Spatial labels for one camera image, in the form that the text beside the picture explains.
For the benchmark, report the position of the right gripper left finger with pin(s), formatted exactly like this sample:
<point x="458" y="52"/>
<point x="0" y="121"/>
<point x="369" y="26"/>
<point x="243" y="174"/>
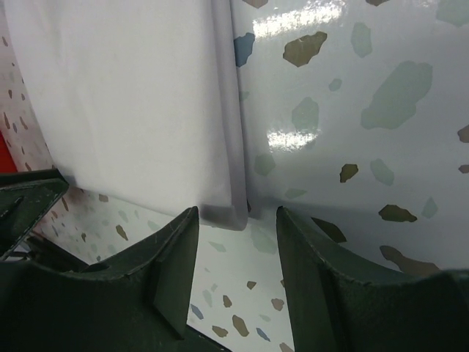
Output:
<point x="136" y="300"/>

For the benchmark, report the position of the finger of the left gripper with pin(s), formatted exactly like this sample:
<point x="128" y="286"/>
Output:
<point x="25" y="198"/>

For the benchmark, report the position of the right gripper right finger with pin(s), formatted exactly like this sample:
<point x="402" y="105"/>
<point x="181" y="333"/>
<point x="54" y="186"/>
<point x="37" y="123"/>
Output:
<point x="339" y="301"/>

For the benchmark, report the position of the white t shirt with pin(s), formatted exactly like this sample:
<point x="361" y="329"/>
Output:
<point x="138" y="100"/>

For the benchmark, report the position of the red plastic bin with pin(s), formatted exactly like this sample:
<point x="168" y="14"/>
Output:
<point x="7" y="164"/>

